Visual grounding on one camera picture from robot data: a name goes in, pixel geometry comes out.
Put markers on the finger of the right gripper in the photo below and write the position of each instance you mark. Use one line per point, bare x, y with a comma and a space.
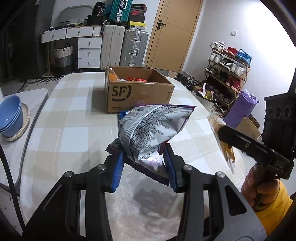
269, 163

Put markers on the blue Oreo snack pack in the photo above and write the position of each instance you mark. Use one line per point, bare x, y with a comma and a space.
122, 114

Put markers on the blue bowls stack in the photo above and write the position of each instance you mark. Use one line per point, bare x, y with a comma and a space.
11, 116

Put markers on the teal suitcase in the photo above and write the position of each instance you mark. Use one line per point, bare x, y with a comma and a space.
120, 11

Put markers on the white drawer desk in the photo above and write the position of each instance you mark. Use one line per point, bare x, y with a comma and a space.
85, 40

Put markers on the beige suitcase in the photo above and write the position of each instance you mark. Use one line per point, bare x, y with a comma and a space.
112, 41

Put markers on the grey oval mirror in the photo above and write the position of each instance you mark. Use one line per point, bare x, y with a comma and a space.
74, 14

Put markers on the yellow sleeve forearm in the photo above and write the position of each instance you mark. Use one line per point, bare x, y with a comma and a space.
270, 215

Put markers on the wooden door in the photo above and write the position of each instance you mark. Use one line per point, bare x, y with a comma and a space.
172, 33

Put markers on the person's right hand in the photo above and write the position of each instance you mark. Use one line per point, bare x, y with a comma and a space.
258, 188

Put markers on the cracker biscuit pack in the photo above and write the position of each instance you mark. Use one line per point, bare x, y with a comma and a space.
216, 123

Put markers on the silver purple snack bag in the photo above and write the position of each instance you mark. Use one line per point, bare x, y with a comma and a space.
143, 133

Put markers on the woven laundry basket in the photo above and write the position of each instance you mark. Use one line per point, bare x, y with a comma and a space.
64, 59

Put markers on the shoe boxes stack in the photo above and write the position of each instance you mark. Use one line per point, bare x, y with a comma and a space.
136, 18

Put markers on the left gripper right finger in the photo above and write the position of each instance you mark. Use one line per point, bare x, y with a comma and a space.
213, 208

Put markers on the red snack pack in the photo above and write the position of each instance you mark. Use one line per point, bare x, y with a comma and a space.
135, 79

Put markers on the SF cardboard box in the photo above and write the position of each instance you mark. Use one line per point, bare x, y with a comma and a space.
125, 95

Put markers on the silver suitcase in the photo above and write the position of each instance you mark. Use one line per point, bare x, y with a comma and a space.
133, 48

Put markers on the packaged orange cake bread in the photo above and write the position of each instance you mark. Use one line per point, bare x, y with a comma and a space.
113, 76

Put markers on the plaid tablecloth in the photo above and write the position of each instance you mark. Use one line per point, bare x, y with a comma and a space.
72, 133

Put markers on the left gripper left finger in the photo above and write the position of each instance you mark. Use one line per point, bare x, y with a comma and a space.
75, 208

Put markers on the wooden shoe rack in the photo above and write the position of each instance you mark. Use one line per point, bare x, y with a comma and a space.
226, 73

